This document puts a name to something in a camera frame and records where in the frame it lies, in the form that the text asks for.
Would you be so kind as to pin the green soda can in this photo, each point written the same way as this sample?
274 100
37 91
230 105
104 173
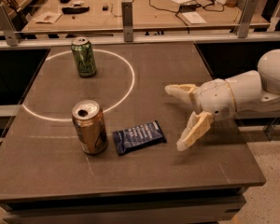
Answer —
83 55

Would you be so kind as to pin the orange soda can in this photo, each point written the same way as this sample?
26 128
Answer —
88 119

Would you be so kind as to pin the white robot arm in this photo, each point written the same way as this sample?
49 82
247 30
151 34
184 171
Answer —
256 90

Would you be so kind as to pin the metal bracket post right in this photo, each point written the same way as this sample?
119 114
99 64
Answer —
246 18

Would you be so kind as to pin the metal bracket post left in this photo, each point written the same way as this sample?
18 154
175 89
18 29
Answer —
10 34

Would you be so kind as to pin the white label card right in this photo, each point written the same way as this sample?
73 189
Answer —
194 17

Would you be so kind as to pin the metal bracket post centre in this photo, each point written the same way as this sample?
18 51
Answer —
127 20

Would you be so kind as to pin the black flat tool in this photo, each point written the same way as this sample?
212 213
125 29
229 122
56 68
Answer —
75 10

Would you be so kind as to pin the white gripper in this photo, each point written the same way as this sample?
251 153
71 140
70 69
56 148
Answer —
215 99

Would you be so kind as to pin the black power adapter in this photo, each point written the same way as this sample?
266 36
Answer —
187 7

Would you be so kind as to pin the white paper card left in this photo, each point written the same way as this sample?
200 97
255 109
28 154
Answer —
47 17

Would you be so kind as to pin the metal bracket post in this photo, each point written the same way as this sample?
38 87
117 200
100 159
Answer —
10 34
246 18
127 20

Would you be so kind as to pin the blue rxbar blueberry wrapper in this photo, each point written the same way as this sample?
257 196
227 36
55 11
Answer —
138 137

